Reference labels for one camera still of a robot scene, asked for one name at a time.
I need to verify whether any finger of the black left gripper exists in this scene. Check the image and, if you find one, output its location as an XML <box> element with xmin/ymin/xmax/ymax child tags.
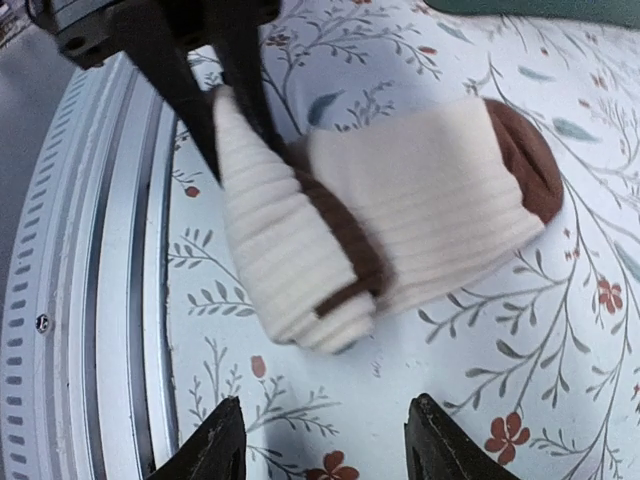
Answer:
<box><xmin>213</xmin><ymin>19</ymin><xmax>286</xmax><ymax>156</ymax></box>
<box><xmin>119</xmin><ymin>24</ymin><xmax>221</xmax><ymax>183</ymax></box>

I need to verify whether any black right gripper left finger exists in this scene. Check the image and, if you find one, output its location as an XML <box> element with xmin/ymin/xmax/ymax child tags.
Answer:
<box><xmin>148</xmin><ymin>397</ymin><xmax>246</xmax><ymax>480</ymax></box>

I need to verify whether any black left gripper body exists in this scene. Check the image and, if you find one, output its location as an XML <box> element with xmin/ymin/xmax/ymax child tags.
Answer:
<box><xmin>27</xmin><ymin>0</ymin><xmax>281</xmax><ymax>69</ymax></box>

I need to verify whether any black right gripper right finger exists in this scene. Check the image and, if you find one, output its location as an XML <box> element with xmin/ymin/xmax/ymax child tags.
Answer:
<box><xmin>404</xmin><ymin>393</ymin><xmax>518</xmax><ymax>480</ymax></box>

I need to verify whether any cream and brown sock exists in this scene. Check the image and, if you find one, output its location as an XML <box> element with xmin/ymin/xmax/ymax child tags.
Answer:
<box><xmin>213</xmin><ymin>86</ymin><xmax>563</xmax><ymax>354</ymax></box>

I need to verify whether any floral table mat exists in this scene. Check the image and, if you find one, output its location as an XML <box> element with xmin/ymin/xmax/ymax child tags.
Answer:
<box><xmin>167</xmin><ymin>1</ymin><xmax>639</xmax><ymax>479</ymax></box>

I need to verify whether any green divided organizer tray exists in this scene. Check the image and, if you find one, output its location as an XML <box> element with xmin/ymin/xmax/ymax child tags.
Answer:
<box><xmin>426</xmin><ymin>0</ymin><xmax>639</xmax><ymax>30</ymax></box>

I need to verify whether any aluminium front rail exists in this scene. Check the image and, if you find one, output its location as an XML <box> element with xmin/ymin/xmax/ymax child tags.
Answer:
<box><xmin>1</xmin><ymin>55</ymin><xmax>177</xmax><ymax>479</ymax></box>

